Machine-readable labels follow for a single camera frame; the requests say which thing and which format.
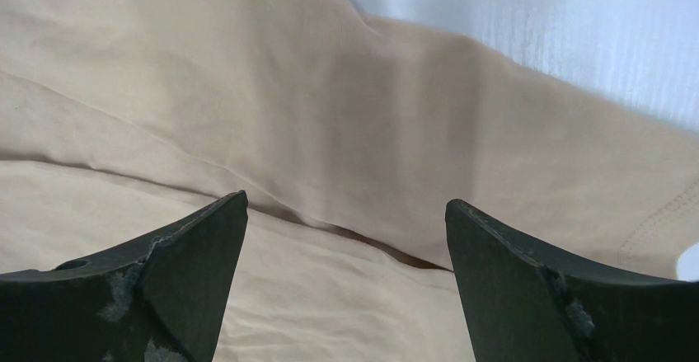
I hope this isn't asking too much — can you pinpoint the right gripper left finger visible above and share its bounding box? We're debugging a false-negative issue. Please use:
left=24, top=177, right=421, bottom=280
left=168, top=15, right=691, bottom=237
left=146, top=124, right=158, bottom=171
left=1, top=191, right=248, bottom=361

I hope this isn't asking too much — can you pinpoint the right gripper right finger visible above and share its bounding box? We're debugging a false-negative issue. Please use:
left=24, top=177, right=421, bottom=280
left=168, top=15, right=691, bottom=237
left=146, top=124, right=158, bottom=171
left=445, top=200, right=698, bottom=361

